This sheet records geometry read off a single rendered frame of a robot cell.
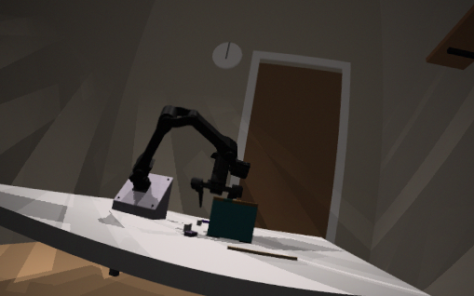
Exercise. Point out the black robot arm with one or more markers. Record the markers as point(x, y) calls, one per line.
point(225, 156)

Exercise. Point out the small purple block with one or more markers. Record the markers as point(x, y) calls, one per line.
point(190, 233)

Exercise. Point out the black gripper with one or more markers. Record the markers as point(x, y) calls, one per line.
point(217, 182)

